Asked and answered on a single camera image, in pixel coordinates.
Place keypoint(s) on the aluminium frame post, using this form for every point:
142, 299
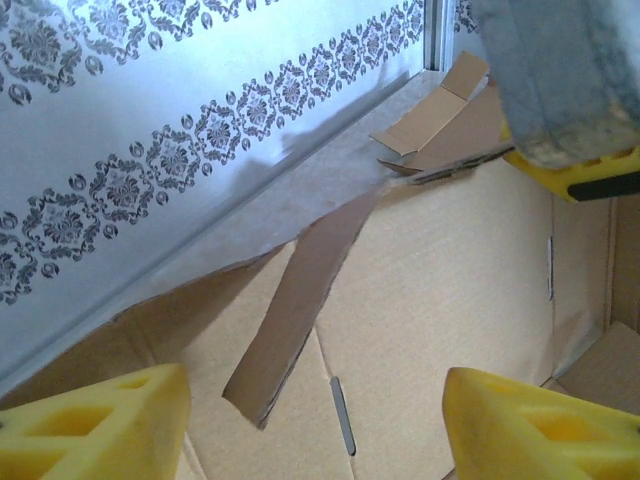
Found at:
437, 30

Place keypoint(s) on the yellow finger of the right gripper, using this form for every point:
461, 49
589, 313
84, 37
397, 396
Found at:
555, 177

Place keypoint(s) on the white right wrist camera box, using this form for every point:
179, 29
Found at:
560, 65

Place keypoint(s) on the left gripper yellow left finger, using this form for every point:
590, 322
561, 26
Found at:
75, 430

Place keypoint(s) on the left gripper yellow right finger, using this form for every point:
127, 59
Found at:
525, 440

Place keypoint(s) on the aluminium wall foot rail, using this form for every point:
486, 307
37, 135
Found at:
200, 235

